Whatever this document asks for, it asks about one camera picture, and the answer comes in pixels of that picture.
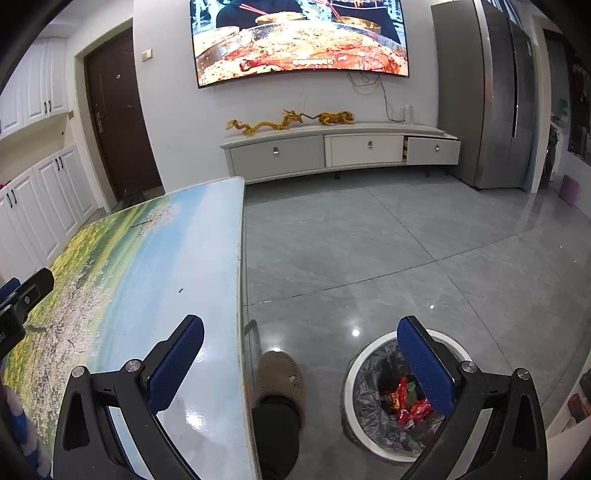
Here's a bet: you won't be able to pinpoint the white rimmed trash bin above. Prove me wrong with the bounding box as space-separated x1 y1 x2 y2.
342 330 481 462

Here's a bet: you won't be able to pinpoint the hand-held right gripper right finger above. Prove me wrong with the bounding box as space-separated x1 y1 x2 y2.
397 315 549 480

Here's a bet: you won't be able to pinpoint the small red wrapper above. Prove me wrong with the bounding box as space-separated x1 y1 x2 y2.
398 399 435 428

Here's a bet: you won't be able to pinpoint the wall-mounted television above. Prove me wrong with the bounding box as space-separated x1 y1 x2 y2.
190 0 411 88

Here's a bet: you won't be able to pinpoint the golden tiger ornament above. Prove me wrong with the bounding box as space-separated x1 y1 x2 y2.
318 112 356 127

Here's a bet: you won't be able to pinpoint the grey refrigerator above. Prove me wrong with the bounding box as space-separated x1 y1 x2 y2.
431 0 555 192

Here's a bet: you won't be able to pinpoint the dark brown entrance door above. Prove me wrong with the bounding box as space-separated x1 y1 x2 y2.
83 28 164 201

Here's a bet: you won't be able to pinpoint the white television cabinet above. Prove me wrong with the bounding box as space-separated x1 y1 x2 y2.
220 121 461 185

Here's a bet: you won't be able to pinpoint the white upper wall cabinets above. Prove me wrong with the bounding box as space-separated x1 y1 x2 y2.
0 39 70 137

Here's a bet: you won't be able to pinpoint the long golden dragon ornament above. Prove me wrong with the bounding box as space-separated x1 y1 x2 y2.
226 119 283 138

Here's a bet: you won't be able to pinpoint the curled golden dragon ornament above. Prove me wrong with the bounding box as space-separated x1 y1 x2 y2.
281 110 315 128

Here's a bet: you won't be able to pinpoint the white lower cabinets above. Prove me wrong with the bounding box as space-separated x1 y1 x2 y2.
0 145 100 282

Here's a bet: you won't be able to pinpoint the black television cable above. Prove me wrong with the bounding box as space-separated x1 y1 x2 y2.
348 71 407 123

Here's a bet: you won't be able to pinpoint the grey plastic bin liner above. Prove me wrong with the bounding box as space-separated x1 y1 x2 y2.
344 342 467 455

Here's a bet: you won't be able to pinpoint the purple stool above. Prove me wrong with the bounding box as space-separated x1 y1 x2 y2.
560 174 581 208

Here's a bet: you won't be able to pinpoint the person's left forearm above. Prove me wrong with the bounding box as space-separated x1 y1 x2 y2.
0 364 51 480

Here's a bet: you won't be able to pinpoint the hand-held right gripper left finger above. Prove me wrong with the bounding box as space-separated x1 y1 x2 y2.
52 314 205 480

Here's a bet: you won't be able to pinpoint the brown fuzzy slipper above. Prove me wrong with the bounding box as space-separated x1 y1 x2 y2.
254 351 308 428

